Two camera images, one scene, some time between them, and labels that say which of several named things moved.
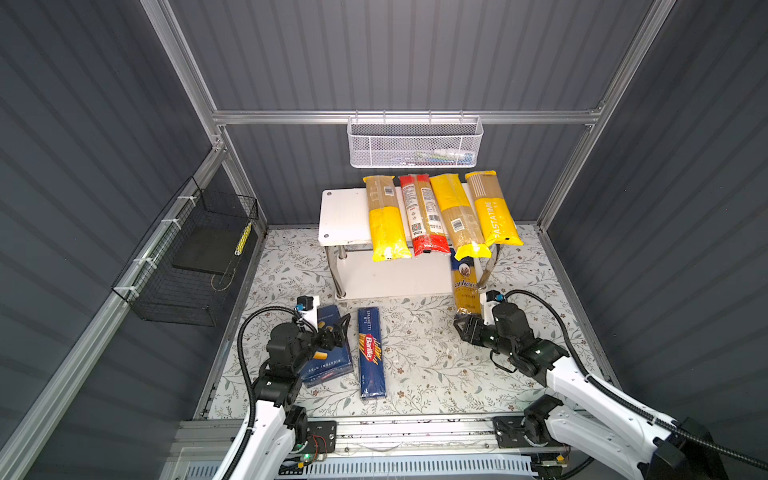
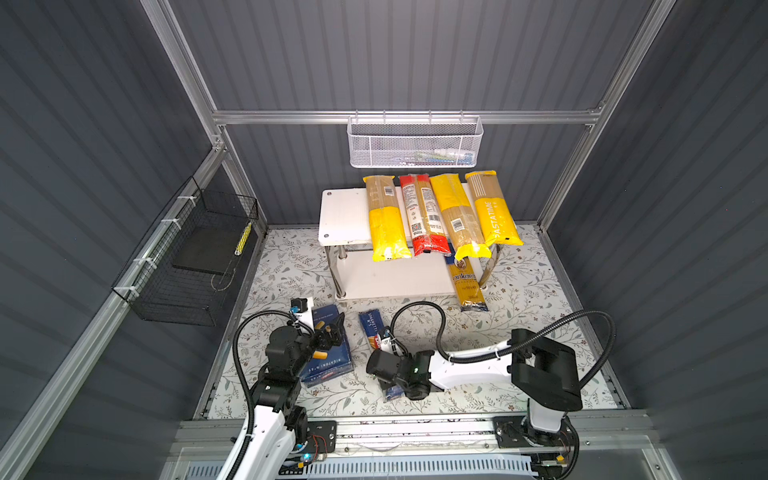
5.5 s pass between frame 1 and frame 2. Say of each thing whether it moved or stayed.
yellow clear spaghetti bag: stayed
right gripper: moved
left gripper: stayed
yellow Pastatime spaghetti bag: stayed
